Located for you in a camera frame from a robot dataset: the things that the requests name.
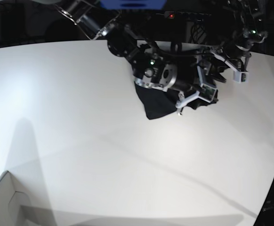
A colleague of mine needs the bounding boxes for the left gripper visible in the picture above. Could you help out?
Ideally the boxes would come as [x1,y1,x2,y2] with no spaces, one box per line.
[201,47,250,83]

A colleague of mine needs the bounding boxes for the black cable bundle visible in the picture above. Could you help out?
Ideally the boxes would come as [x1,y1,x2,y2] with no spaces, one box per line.
[186,20,210,44]

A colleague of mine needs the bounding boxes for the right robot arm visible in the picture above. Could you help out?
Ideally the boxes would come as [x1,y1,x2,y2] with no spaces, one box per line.
[42,0,221,120]

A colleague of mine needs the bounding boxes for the blue plastic bin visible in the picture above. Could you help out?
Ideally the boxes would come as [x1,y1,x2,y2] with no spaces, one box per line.
[100,0,167,10]

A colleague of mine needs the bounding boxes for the black power strip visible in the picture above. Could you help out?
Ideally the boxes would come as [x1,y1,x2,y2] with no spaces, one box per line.
[157,11,211,22]

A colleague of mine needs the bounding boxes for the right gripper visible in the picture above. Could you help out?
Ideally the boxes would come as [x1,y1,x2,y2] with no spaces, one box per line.
[169,58,218,115]

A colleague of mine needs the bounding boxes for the black t-shirt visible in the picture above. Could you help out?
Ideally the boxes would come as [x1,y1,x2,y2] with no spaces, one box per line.
[134,44,228,121]

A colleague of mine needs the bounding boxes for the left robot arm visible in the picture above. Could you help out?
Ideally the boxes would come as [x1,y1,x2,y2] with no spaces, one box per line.
[201,0,268,83]

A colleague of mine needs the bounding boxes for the white cardboard box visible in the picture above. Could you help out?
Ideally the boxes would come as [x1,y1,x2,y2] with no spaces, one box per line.
[0,171,30,226]

